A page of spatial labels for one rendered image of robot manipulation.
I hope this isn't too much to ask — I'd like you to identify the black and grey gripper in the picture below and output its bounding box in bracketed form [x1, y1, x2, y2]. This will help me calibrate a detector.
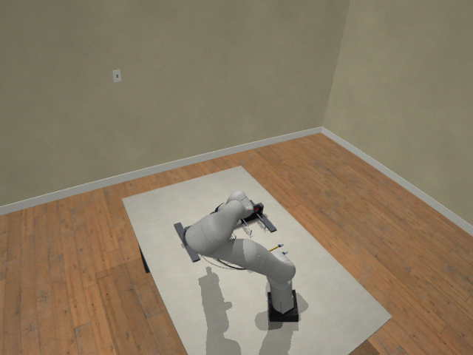
[211, 203, 242, 226]

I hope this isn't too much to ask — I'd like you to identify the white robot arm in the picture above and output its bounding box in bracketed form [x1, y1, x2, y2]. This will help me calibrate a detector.
[186, 191, 296, 314]

